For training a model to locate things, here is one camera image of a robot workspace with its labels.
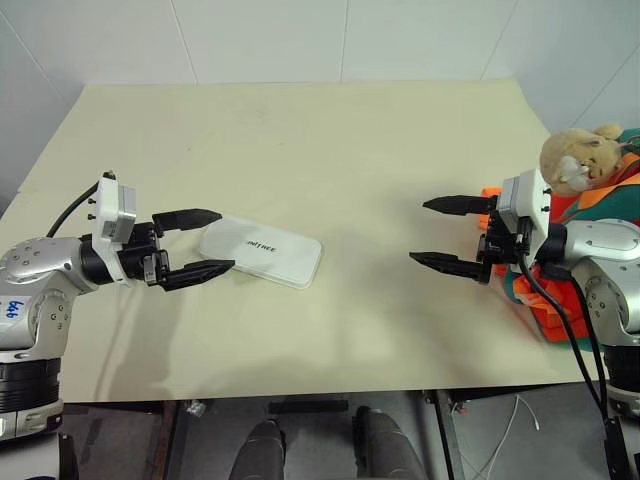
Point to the tan plush toy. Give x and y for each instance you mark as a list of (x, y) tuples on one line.
[(565, 150)]

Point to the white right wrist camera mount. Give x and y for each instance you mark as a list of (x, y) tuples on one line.
[(532, 200)]

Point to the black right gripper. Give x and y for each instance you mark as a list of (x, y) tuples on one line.
[(500, 240)]

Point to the dark grey rounded shape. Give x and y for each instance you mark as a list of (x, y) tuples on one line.
[(262, 450), (385, 445)]

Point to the black table frame leg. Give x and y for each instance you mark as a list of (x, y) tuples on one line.
[(167, 440), (445, 435)]

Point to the black table crossbar bracket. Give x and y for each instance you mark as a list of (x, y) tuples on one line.
[(307, 405)]

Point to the teal and orange fabric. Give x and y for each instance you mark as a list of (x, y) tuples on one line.
[(550, 320)]

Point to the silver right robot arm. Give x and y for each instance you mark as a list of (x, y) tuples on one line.
[(600, 240)]

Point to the white pouch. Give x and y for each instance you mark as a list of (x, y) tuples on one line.
[(280, 255)]

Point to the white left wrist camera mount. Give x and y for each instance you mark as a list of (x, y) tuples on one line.
[(107, 205)]

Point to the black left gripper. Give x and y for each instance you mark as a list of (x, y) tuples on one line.
[(135, 255)]

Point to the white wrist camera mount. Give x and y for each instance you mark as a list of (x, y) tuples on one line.
[(532, 200), (107, 205)]

